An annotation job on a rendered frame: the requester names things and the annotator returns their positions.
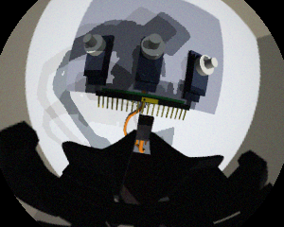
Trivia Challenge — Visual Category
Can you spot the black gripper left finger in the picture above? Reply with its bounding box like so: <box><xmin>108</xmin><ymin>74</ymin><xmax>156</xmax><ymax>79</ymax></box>
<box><xmin>62</xmin><ymin>129</ymin><xmax>137</xmax><ymax>200</ymax></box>

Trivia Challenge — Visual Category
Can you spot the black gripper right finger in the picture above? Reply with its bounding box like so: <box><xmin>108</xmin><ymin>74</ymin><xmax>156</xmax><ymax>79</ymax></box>
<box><xmin>150</xmin><ymin>131</ymin><xmax>224</xmax><ymax>201</ymax></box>

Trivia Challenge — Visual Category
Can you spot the black pin header strip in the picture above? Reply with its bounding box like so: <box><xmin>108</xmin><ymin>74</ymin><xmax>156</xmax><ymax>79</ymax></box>
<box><xmin>96</xmin><ymin>88</ymin><xmax>190</xmax><ymax>111</ymax></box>

